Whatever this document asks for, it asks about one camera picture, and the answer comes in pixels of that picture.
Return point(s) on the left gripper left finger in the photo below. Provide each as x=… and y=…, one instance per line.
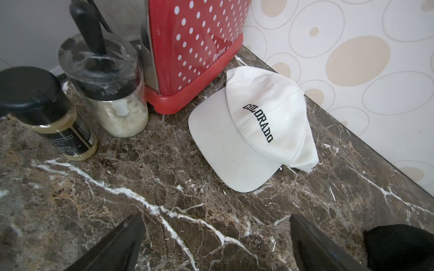
x=117, y=251

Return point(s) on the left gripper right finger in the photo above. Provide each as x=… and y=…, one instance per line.
x=314, y=251

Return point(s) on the black cap with white label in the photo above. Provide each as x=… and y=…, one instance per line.
x=399, y=248

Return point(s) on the white cap back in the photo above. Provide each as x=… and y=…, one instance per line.
x=253, y=126

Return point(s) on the small dark bottle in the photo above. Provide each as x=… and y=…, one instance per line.
x=35, y=98

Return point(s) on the clear bottle black cap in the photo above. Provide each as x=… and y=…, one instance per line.
x=106, y=71

